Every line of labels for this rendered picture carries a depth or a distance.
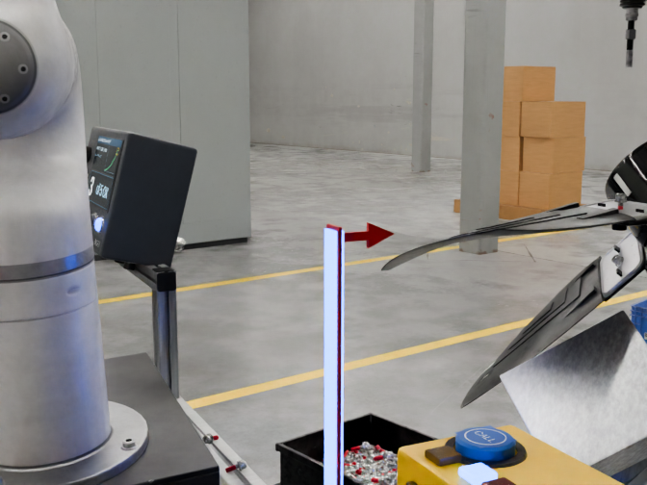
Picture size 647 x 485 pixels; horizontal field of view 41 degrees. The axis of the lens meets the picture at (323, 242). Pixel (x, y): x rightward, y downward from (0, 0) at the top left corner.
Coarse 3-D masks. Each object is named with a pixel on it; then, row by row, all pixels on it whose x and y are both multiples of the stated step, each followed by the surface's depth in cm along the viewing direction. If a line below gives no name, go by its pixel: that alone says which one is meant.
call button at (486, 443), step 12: (456, 432) 60; (468, 432) 60; (480, 432) 60; (492, 432) 60; (504, 432) 60; (456, 444) 59; (468, 444) 58; (480, 444) 58; (492, 444) 58; (504, 444) 58; (468, 456) 58; (480, 456) 57; (492, 456) 57; (504, 456) 57
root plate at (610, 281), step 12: (624, 240) 107; (612, 252) 108; (624, 252) 105; (636, 252) 102; (600, 264) 108; (612, 264) 106; (624, 264) 103; (636, 264) 100; (612, 276) 103; (624, 276) 100; (612, 288) 101
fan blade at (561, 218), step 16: (560, 208) 95; (576, 208) 95; (592, 208) 94; (496, 224) 91; (512, 224) 89; (528, 224) 88; (544, 224) 86; (560, 224) 85; (576, 224) 85; (592, 224) 85; (608, 224) 87; (448, 240) 80; (464, 240) 80; (400, 256) 88; (416, 256) 95
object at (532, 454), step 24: (408, 456) 59; (528, 456) 58; (552, 456) 58; (408, 480) 59; (432, 480) 56; (456, 480) 55; (528, 480) 55; (552, 480) 55; (576, 480) 55; (600, 480) 55
